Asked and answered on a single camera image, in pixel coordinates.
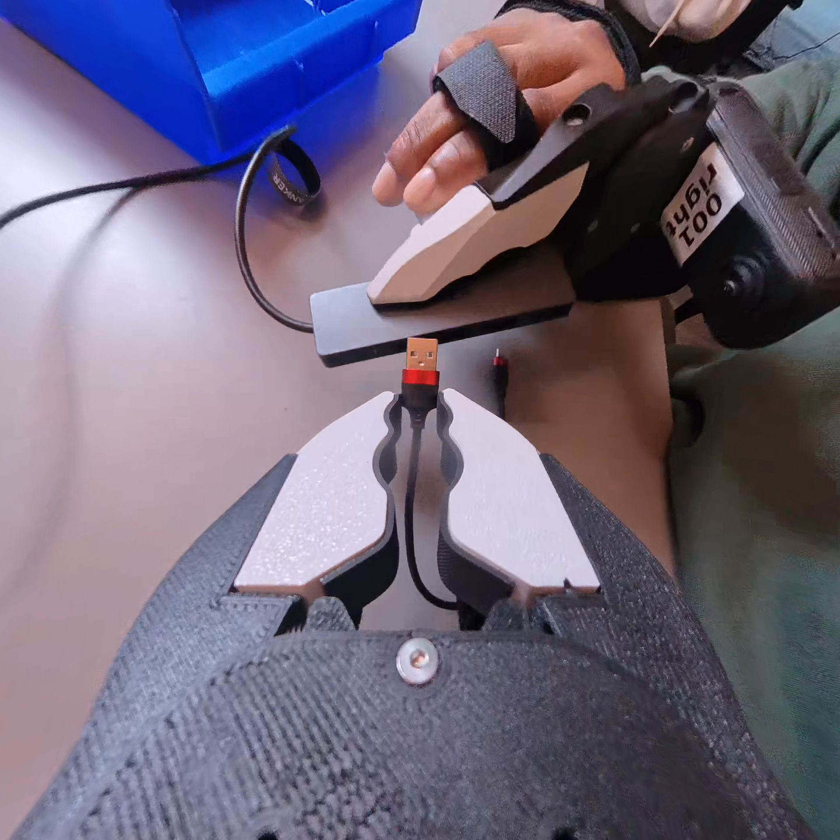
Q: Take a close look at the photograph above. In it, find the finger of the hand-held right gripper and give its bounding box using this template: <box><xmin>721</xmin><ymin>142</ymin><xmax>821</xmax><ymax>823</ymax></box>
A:
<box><xmin>366</xmin><ymin>161</ymin><xmax>590</xmax><ymax>309</ymax></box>

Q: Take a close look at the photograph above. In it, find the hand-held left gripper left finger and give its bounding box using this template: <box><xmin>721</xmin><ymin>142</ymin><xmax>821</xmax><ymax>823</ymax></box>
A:
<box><xmin>233</xmin><ymin>392</ymin><xmax>401</xmax><ymax>627</ymax></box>

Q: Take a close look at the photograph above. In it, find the blue plastic bin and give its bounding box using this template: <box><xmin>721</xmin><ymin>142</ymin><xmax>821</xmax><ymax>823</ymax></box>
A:
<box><xmin>0</xmin><ymin>0</ymin><xmax>424</xmax><ymax>165</ymax></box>

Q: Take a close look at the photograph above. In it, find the slim black hub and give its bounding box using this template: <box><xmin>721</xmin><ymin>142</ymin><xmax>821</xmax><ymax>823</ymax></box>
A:
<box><xmin>310</xmin><ymin>259</ymin><xmax>578</xmax><ymax>368</ymax></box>

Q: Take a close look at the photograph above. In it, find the person's right forearm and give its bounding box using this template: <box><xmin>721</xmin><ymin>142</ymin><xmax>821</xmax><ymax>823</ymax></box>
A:
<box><xmin>742</xmin><ymin>7</ymin><xmax>840</xmax><ymax>178</ymax></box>

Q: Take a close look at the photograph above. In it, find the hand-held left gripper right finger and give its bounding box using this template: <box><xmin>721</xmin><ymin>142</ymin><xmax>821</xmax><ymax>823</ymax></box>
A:
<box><xmin>436</xmin><ymin>388</ymin><xmax>602</xmax><ymax>624</ymax></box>

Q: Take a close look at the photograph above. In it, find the person's right hand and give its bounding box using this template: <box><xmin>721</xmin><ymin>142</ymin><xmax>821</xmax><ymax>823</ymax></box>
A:
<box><xmin>371</xmin><ymin>10</ymin><xmax>627</xmax><ymax>223</ymax></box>

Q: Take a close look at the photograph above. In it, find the black cable with red plug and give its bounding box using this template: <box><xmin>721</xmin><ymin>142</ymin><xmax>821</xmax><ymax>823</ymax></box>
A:
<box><xmin>397</xmin><ymin>336</ymin><xmax>513</xmax><ymax>614</ymax></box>

